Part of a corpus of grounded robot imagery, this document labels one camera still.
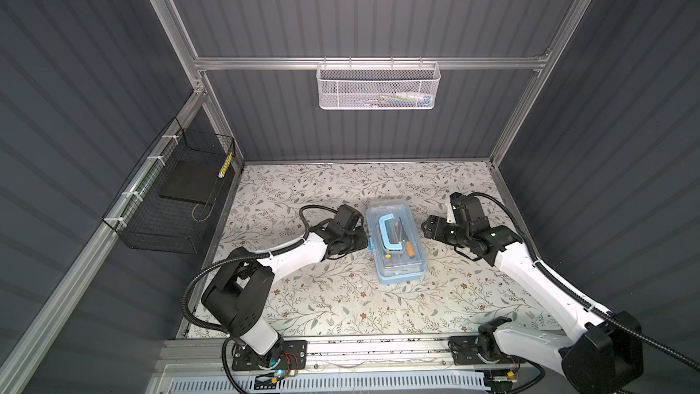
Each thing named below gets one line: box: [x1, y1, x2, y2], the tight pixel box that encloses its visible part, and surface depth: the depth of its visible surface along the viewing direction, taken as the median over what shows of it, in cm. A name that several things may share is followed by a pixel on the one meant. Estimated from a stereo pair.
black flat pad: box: [158, 160, 223, 206], surface depth 76 cm
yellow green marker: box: [217, 152, 234, 178], surface depth 83 cm
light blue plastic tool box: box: [365, 198, 428, 286], surface depth 86 cm
